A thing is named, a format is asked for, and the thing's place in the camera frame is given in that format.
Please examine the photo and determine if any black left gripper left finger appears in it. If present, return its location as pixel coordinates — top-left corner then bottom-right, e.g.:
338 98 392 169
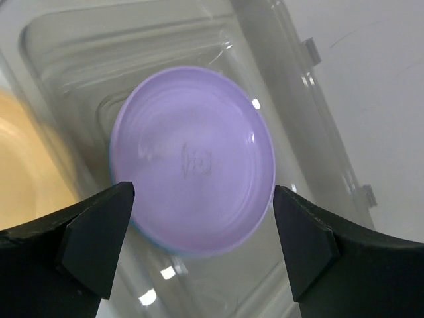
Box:
1 182 134 317

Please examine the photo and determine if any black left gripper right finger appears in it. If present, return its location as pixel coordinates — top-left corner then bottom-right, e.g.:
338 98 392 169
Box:
273 186 423 317

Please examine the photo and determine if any orange plastic plate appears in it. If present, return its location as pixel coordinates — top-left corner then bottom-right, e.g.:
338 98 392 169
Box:
1 90 80 230

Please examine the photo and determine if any lilac plastic plate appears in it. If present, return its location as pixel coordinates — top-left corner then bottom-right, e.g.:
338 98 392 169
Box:
109 66 276 256

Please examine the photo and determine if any clear plastic bin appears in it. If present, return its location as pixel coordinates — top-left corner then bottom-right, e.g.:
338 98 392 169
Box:
1 1 373 317

